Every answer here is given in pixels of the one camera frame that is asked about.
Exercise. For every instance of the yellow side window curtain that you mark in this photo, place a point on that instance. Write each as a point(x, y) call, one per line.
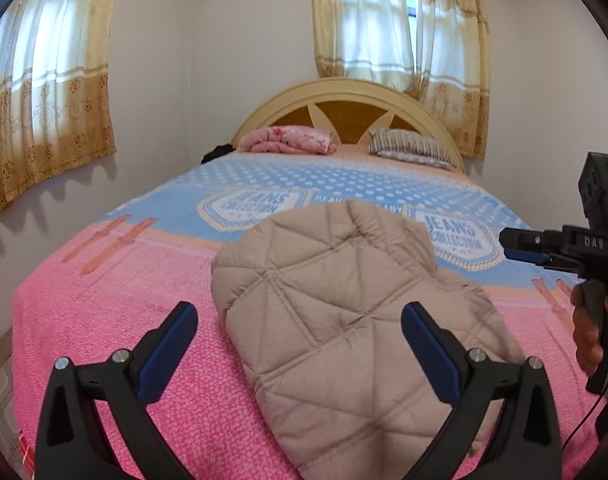
point(54, 91)

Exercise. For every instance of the black item beside bed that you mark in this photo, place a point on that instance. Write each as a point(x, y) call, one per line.
point(219, 151)

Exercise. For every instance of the pink folded blanket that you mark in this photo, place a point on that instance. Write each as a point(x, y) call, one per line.
point(289, 140)

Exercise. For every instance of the right hand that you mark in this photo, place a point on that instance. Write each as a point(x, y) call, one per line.
point(589, 353)

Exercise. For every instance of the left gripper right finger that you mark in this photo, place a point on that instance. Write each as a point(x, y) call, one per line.
point(525, 441)

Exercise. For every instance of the cream wooden headboard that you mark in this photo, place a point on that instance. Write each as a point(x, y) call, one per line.
point(349, 109)

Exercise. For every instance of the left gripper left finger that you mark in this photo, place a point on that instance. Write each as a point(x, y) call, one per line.
point(72, 442)

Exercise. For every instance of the blue pink bedspread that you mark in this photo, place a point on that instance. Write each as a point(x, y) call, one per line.
point(123, 275)

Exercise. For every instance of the beige quilted puffer jacket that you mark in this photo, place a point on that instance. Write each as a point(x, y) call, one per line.
point(311, 299)

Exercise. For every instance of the striped grey pillow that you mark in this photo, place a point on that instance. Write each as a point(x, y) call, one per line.
point(409, 146)

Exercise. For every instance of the yellow curtain behind bed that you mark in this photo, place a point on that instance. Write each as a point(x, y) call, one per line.
point(434, 50)

